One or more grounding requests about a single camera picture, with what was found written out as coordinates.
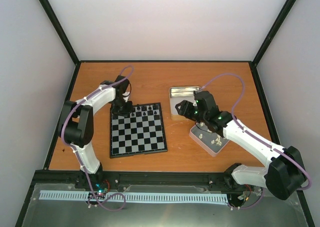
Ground silver tin lid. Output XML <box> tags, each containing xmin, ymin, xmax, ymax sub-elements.
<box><xmin>189</xmin><ymin>122</ymin><xmax>229</xmax><ymax>157</ymax></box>

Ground black frame post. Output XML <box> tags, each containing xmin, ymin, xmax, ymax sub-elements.
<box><xmin>250</xmin><ymin>0</ymin><xmax>297</xmax><ymax>69</ymax></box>
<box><xmin>38</xmin><ymin>0</ymin><xmax>80</xmax><ymax>65</ymax></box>

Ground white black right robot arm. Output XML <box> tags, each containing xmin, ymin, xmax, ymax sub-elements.
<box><xmin>175</xmin><ymin>91</ymin><xmax>312</xmax><ymax>200</ymax></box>

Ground gold metal tin box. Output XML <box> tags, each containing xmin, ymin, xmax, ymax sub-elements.
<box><xmin>169</xmin><ymin>86</ymin><xmax>200</xmax><ymax>121</ymax></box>

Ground black frame post right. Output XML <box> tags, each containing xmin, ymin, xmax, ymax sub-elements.
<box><xmin>250</xmin><ymin>0</ymin><xmax>297</xmax><ymax>69</ymax></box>

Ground light blue cable duct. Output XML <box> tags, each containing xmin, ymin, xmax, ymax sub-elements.
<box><xmin>38</xmin><ymin>190</ymin><xmax>228</xmax><ymax>205</ymax></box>

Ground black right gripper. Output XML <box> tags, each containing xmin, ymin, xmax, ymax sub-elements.
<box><xmin>175</xmin><ymin>100</ymin><xmax>208</xmax><ymax>123</ymax></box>

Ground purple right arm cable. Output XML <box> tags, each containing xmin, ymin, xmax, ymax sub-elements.
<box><xmin>199</xmin><ymin>73</ymin><xmax>313</xmax><ymax>190</ymax></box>

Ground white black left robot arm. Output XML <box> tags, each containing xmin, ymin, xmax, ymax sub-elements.
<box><xmin>58</xmin><ymin>75</ymin><xmax>133</xmax><ymax>189</ymax></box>

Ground black white chess board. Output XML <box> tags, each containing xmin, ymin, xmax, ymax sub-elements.
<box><xmin>109</xmin><ymin>102</ymin><xmax>168</xmax><ymax>159</ymax></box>

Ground black frame post left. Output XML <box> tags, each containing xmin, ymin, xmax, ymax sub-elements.
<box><xmin>38</xmin><ymin>0</ymin><xmax>80</xmax><ymax>65</ymax></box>

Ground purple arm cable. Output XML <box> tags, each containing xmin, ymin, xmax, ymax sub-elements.
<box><xmin>199</xmin><ymin>73</ymin><xmax>313</xmax><ymax>190</ymax></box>
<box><xmin>60</xmin><ymin>65</ymin><xmax>135</xmax><ymax>195</ymax></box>

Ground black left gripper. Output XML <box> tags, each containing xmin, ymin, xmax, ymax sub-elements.
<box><xmin>110</xmin><ymin>97</ymin><xmax>133</xmax><ymax>117</ymax></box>

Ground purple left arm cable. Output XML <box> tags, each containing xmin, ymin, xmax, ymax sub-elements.
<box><xmin>60</xmin><ymin>65</ymin><xmax>135</xmax><ymax>195</ymax></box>

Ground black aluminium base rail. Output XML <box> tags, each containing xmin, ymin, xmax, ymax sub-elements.
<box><xmin>32</xmin><ymin>170</ymin><xmax>247</xmax><ymax>193</ymax></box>

